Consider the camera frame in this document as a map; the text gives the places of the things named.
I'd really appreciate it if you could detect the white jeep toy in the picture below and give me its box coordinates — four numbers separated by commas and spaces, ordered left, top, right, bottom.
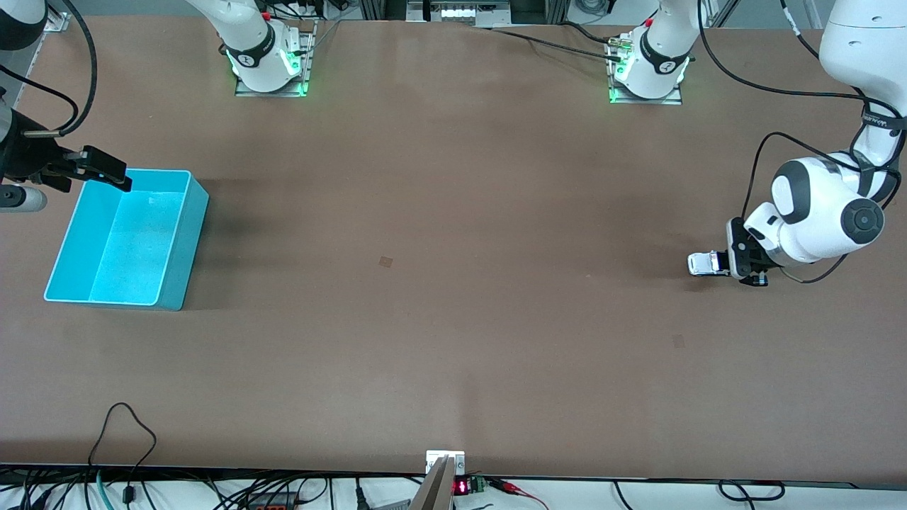
687, 251, 731, 278

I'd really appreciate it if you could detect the turquoise plastic bin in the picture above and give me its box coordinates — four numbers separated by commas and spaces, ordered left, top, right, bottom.
44, 166, 210, 311

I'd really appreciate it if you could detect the aluminium corner profile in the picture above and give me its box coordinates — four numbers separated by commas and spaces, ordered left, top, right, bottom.
39, 0, 72, 33

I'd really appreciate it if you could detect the grey metal control box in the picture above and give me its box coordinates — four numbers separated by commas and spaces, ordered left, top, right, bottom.
407, 0, 512, 28

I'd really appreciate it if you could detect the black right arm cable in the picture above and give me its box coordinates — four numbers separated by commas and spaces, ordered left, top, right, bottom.
0, 0, 98, 137

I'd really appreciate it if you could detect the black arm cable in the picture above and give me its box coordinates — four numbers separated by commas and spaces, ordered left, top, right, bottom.
697, 0, 907, 285
0, 0, 98, 137

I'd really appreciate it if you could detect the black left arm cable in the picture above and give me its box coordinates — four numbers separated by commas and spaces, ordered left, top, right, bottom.
697, 0, 907, 285

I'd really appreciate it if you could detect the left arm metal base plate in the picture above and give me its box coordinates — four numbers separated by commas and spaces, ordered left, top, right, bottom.
606, 35, 683, 106

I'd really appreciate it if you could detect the black coiled cable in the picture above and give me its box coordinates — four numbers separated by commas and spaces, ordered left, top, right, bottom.
717, 480, 786, 503

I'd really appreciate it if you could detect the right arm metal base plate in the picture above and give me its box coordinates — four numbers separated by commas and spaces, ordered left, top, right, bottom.
235, 20, 317, 98

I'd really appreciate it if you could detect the thin black looped cable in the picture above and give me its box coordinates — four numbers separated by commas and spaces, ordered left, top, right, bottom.
87, 402, 157, 500

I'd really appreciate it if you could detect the short black table cable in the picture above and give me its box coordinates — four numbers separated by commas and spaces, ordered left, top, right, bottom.
558, 21, 616, 45

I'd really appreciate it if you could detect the long black table cable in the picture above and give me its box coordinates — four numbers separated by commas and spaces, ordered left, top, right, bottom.
490, 28, 624, 62

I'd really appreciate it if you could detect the red clip lead wire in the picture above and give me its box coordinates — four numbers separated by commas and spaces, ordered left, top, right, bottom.
485, 478, 550, 510

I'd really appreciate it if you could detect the black cable bundle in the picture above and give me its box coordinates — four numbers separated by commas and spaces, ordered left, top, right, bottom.
0, 466, 334, 510

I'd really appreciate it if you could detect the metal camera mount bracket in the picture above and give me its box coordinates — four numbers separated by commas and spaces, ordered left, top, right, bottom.
411, 450, 466, 510

